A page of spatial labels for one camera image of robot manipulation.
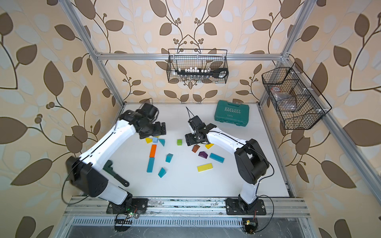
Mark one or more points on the socket rail with sockets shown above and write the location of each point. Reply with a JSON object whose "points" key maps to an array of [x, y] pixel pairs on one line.
{"points": [[219, 73]]}

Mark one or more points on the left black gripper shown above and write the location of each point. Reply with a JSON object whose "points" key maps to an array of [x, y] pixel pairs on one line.
{"points": [[161, 131]]}

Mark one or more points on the brown wooden block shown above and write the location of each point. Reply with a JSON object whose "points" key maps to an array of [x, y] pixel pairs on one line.
{"points": [[195, 148]]}

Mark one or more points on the long teal block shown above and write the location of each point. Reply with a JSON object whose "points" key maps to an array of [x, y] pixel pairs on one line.
{"points": [[150, 165], [217, 158]]}

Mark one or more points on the dark green hand tool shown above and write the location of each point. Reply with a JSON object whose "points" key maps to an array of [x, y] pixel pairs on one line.
{"points": [[109, 169]]}

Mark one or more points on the right wire basket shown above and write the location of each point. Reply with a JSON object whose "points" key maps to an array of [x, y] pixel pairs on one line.
{"points": [[297, 100]]}

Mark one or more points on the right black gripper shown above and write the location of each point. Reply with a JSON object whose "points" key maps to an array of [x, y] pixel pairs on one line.
{"points": [[189, 139]]}

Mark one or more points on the green plastic tool case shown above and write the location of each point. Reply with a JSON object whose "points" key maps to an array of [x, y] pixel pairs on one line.
{"points": [[237, 114]]}

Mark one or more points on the wire basket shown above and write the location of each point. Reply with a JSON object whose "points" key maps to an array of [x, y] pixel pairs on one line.
{"points": [[297, 100], [181, 59]]}

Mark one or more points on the yellow triangle block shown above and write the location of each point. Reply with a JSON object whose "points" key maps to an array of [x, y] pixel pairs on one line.
{"points": [[149, 140]]}

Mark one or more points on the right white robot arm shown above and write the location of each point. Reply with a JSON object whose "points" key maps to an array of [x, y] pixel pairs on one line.
{"points": [[251, 162]]}

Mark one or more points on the orange long block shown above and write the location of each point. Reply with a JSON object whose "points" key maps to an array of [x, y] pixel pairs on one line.
{"points": [[153, 151]]}

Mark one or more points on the plastic bag in basket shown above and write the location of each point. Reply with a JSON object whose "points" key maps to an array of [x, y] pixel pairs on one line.
{"points": [[284, 101]]}

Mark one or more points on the back wire basket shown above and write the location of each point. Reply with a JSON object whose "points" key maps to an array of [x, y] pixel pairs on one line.
{"points": [[181, 59]]}

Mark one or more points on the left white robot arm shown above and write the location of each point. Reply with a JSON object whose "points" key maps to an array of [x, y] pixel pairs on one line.
{"points": [[84, 172]]}

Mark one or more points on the purple triangle block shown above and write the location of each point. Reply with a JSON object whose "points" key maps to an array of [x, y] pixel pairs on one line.
{"points": [[203, 154]]}

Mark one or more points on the long yellow block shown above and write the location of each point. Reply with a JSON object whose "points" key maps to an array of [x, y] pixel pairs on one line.
{"points": [[208, 146], [204, 167]]}

